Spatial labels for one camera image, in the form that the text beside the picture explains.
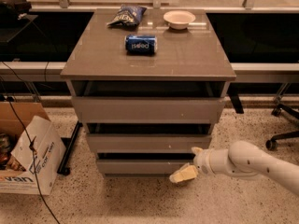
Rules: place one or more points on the grey top drawer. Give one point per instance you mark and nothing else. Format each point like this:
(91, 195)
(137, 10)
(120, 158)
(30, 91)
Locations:
(141, 110)

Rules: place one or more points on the grey bottom drawer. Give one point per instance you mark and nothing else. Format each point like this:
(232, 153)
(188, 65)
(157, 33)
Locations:
(140, 167)

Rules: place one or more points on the blue chip bag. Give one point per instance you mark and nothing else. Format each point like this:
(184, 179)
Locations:
(128, 16)

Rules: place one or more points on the black table leg left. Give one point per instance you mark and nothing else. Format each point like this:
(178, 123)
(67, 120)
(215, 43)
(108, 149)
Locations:
(69, 143)

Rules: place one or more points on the black table leg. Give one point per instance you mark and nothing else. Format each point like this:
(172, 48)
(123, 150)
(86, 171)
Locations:
(235, 100)
(69, 143)

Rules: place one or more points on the cardboard box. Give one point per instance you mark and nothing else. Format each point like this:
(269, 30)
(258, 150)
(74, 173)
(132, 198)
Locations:
(37, 149)

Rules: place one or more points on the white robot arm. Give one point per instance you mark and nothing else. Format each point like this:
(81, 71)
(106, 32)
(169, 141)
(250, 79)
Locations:
(240, 160)

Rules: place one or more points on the grey drawer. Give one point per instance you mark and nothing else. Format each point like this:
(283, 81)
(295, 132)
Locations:
(140, 167)
(146, 143)
(141, 110)

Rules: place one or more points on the grey drawer cabinet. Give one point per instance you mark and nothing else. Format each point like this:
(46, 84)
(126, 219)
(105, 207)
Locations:
(188, 64)

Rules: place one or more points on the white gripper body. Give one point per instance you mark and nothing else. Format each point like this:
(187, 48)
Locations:
(202, 162)

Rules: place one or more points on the grey middle drawer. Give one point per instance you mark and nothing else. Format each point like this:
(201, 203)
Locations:
(146, 143)

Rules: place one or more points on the blue pepsi can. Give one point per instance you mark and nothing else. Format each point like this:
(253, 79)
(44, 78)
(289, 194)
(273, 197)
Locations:
(141, 43)

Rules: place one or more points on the black table leg right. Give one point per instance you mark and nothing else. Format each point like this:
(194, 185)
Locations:
(235, 100)

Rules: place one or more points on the white bowl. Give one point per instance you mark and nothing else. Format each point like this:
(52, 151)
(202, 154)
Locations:
(179, 19)

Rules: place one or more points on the black bag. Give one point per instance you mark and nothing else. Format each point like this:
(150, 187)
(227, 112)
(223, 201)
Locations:
(12, 9)

